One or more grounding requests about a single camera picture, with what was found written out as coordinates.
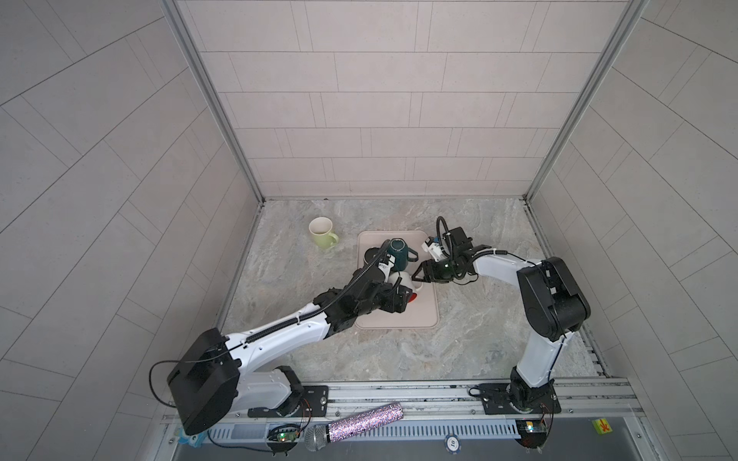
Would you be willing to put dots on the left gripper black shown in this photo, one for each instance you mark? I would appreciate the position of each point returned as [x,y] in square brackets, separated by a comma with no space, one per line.
[400,303]

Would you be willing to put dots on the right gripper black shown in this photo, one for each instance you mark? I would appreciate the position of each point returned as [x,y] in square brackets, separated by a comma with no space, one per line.
[434,275]

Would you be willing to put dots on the light green mug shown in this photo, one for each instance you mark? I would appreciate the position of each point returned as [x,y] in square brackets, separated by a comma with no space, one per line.
[322,232]

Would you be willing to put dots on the white mug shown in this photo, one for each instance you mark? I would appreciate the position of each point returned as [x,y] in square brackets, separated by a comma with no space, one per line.
[405,279]

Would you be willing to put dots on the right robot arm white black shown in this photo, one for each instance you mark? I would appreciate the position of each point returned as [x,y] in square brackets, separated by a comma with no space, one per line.
[554,305]

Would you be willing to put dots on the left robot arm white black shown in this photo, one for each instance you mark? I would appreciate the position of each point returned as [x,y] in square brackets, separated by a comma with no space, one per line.
[221,373]

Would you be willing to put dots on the black mug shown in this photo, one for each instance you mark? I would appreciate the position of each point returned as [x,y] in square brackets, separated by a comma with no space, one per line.
[373,256]

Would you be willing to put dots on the dark green faceted mug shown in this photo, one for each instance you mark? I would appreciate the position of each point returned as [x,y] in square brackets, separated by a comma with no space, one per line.
[403,254]

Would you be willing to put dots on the left circuit board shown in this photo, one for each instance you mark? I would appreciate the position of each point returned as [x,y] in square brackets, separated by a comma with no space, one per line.
[284,434]

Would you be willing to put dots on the circuit board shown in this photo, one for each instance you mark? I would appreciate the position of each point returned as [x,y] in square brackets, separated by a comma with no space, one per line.
[533,434]
[284,434]

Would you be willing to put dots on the right circuit board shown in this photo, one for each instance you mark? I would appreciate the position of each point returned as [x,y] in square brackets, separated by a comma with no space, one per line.
[533,434]

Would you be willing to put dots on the yellow sticker red mark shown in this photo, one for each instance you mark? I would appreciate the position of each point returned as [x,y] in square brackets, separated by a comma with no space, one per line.
[602,426]

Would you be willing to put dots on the blue owl figure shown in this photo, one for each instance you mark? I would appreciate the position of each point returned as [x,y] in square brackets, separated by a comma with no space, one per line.
[194,441]

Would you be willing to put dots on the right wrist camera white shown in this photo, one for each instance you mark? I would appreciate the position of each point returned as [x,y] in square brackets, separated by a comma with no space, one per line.
[434,249]

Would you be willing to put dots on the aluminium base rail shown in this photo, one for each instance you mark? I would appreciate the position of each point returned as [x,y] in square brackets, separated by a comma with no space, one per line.
[457,399]

